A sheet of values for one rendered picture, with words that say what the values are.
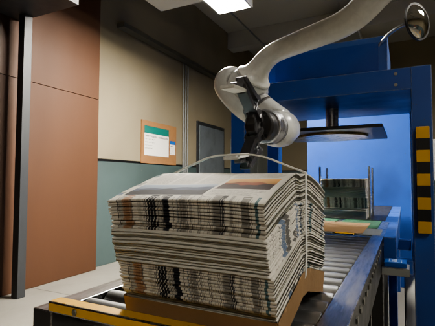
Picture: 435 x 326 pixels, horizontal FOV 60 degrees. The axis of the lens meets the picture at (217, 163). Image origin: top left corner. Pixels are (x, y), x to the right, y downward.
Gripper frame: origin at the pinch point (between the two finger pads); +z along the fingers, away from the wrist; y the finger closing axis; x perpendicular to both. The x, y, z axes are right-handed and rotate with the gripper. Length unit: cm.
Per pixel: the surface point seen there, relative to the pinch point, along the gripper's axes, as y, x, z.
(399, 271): 54, -27, -88
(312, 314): 36.9, -15.1, 0.9
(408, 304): 84, -30, -136
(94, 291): 35.1, 30.4, 9.1
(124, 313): 32.6, 11.6, 21.1
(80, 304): 32.4, 21.4, 21.3
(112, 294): 35.7, 26.3, 8.0
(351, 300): 37.7, -20.4, -10.1
